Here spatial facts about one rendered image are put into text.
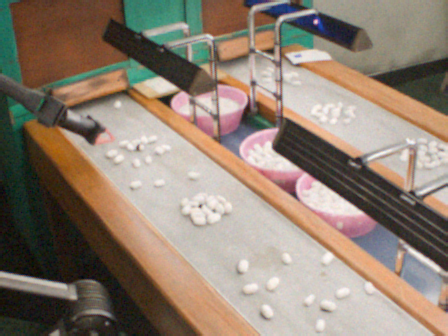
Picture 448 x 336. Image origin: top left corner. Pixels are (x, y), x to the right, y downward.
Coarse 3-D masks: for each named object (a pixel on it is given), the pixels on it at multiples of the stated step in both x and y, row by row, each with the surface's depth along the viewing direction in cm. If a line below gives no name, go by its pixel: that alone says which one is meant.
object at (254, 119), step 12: (288, 0) 222; (252, 12) 216; (300, 12) 209; (312, 12) 211; (252, 24) 219; (276, 24) 206; (252, 36) 221; (276, 36) 208; (252, 48) 223; (276, 48) 210; (252, 60) 226; (276, 60) 213; (252, 72) 228; (276, 72) 215; (252, 84) 231; (276, 84) 218; (252, 96) 233; (276, 96) 220; (252, 108) 236; (276, 108) 222; (252, 120) 238; (264, 120) 234; (276, 120) 225
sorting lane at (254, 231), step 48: (144, 144) 218; (144, 192) 194; (192, 192) 193; (240, 192) 192; (192, 240) 174; (240, 240) 173; (288, 240) 172; (240, 288) 158; (288, 288) 157; (336, 288) 156
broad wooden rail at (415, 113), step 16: (288, 48) 280; (304, 48) 279; (304, 64) 265; (320, 64) 263; (336, 64) 263; (336, 80) 251; (352, 80) 249; (368, 80) 249; (368, 96) 238; (384, 96) 237; (400, 96) 237; (400, 112) 226; (416, 112) 226; (432, 112) 225; (432, 128) 216
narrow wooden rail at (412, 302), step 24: (144, 96) 244; (168, 120) 226; (192, 144) 215; (216, 144) 211; (240, 168) 198; (264, 192) 187; (288, 216) 179; (312, 216) 176; (336, 240) 167; (360, 264) 159; (384, 288) 152; (408, 288) 151; (408, 312) 146; (432, 312) 143
